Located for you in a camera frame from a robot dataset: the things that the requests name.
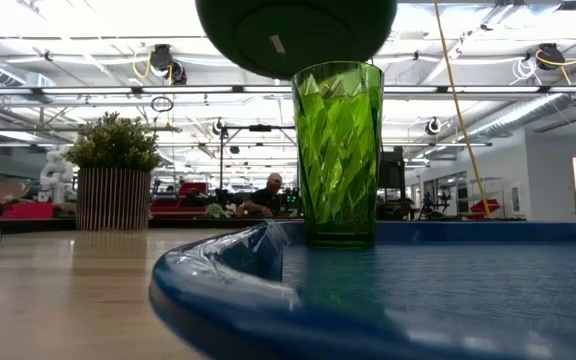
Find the green faceted plastic cup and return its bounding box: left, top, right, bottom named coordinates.
left=291, top=60, right=385, bottom=250

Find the black metal frame rig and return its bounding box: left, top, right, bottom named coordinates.
left=219, top=124, right=299, bottom=201

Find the red work surface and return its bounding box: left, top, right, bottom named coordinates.
left=0, top=201, right=55, bottom=221

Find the blue plastic tray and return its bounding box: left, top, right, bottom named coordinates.
left=148, top=221, right=576, bottom=360

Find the yellow hanging rope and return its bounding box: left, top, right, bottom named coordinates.
left=432, top=0, right=492, bottom=219

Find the black ceiling cord reel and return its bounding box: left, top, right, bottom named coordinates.
left=170, top=62, right=188, bottom=86
left=148, top=43, right=175, bottom=76
left=536, top=43, right=567, bottom=71

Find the striped ribbed plant pot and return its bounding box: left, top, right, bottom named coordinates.
left=76, top=167, right=153, bottom=232

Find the hanging black cable ring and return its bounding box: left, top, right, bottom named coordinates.
left=150, top=95, right=175, bottom=114

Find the black monitor on stand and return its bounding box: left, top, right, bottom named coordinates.
left=380, top=149, right=407, bottom=190

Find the green artificial plant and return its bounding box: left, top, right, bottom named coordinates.
left=65, top=112, right=162, bottom=174

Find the person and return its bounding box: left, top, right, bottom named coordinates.
left=242, top=172, right=285, bottom=219

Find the red tool cart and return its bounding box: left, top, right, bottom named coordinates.
left=150, top=182, right=209, bottom=219

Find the white robot figure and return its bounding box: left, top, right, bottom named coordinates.
left=39, top=147, right=77, bottom=204

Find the green round plate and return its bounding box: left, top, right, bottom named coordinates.
left=195, top=0, right=398, bottom=81

